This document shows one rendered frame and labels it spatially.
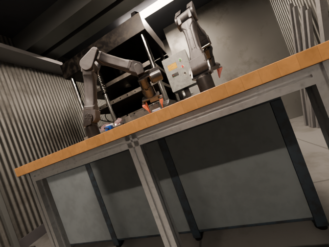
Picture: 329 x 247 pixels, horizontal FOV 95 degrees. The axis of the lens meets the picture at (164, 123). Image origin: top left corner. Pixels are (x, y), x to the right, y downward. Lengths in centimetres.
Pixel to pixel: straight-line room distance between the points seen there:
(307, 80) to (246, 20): 347
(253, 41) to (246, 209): 326
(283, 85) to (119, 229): 131
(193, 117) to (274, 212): 76
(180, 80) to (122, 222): 146
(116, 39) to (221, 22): 244
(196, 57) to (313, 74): 37
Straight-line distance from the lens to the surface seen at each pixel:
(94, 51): 90
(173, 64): 188
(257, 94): 49
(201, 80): 62
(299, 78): 52
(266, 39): 387
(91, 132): 84
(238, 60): 366
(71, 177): 149
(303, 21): 300
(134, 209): 124
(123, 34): 206
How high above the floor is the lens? 75
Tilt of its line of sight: level
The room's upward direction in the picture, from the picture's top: 20 degrees counter-clockwise
